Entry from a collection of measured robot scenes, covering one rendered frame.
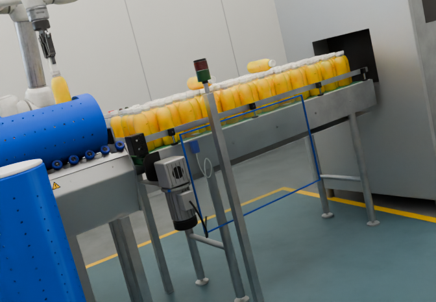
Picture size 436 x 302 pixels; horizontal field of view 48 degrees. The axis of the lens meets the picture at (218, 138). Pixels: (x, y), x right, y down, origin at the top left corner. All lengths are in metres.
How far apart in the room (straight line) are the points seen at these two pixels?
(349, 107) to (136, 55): 2.95
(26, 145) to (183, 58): 3.64
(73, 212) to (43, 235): 0.46
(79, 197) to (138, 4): 3.55
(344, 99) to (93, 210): 1.61
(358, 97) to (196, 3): 3.08
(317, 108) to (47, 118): 1.49
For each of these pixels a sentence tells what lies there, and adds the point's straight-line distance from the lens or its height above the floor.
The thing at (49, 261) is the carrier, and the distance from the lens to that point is 1.85.
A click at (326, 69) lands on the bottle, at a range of 3.04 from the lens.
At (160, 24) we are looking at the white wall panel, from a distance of 5.55.
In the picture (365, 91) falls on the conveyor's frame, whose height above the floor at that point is 0.83.
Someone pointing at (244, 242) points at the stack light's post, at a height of 0.37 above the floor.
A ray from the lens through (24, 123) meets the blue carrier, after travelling 2.18.
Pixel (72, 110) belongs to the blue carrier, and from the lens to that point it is 2.24.
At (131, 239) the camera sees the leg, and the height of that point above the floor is 0.51.
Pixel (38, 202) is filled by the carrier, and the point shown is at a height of 0.90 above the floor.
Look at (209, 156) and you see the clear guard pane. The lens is 2.34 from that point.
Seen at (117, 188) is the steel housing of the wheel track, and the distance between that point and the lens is 2.30.
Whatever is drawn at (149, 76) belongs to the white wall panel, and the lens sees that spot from 5.42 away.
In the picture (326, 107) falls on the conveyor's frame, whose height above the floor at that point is 0.82.
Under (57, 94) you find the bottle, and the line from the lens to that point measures 2.32.
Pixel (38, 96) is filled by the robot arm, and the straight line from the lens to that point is 2.94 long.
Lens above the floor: 1.22
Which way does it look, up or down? 9 degrees down
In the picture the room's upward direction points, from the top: 14 degrees counter-clockwise
